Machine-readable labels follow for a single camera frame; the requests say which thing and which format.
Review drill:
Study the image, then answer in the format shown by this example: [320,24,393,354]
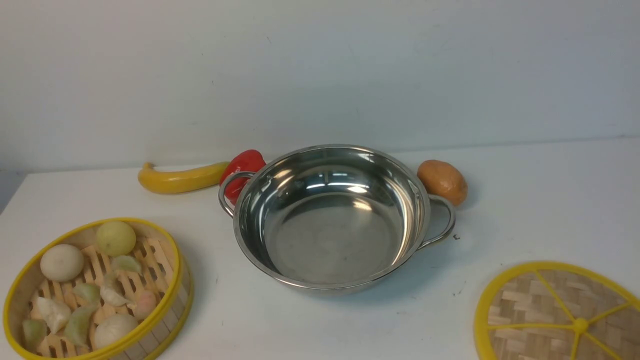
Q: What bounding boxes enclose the yellow plastic banana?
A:
[137,161,230,195]

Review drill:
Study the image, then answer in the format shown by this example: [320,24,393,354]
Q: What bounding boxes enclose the green dumpling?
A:
[64,303,99,347]
[22,319,48,353]
[72,283,101,305]
[110,255,143,275]

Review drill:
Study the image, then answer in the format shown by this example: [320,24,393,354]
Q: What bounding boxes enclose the yellow-green round bun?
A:
[96,220,137,257]

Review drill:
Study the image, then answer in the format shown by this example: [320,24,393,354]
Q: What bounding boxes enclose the white dumpling left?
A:
[35,297,72,334]

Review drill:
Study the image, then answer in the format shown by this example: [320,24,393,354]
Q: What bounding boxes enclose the green dumpling front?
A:
[64,303,99,347]

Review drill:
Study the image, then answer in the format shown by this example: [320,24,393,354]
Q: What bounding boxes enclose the white dumpling centre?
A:
[99,272,131,307]

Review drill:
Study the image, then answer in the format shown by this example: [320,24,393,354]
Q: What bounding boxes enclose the white dumpling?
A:
[35,297,72,334]
[99,272,131,307]

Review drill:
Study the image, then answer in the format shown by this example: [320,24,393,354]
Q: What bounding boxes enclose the pink dumpling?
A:
[132,290,158,321]

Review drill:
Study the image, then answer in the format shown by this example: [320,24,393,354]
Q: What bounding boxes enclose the green dumpling middle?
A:
[72,283,101,305]

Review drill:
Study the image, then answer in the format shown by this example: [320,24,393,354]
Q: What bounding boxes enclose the yellow woven steamer lid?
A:
[473,261,640,360]

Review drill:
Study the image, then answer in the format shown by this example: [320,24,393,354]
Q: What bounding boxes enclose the red bell pepper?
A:
[220,149,266,206]

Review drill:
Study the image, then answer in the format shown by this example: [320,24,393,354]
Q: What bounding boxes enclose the green dumpling far left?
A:
[22,319,48,353]

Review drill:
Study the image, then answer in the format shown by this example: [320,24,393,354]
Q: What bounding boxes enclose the yellow bamboo steamer basket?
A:
[2,218,195,360]

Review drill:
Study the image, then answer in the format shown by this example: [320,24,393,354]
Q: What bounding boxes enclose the green dumpling upper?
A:
[110,255,143,275]

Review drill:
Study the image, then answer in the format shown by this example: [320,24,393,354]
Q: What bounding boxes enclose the stainless steel pot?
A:
[218,144,457,295]

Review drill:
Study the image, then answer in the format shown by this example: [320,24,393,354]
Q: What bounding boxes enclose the white bun front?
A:
[94,313,138,349]

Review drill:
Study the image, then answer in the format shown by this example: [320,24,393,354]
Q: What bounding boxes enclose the white round bun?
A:
[39,244,85,283]

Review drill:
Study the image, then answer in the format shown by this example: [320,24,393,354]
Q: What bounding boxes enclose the brown potato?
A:
[417,159,468,207]

